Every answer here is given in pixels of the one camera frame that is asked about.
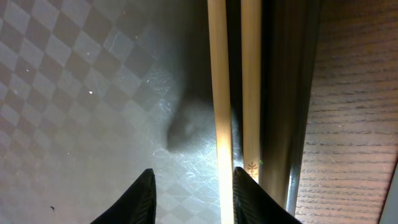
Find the wooden chopstick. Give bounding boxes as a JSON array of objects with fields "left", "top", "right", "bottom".
[
  {"left": 207, "top": 0, "right": 234, "bottom": 224},
  {"left": 241, "top": 0, "right": 262, "bottom": 182}
]

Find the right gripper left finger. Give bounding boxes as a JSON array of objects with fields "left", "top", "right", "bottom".
[{"left": 91, "top": 169, "right": 157, "bottom": 224}]

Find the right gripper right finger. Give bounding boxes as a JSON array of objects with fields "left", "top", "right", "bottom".
[{"left": 233, "top": 167, "right": 301, "bottom": 224}]

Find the dark brown serving tray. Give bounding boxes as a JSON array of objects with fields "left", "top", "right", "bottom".
[{"left": 0, "top": 0, "right": 323, "bottom": 224}]

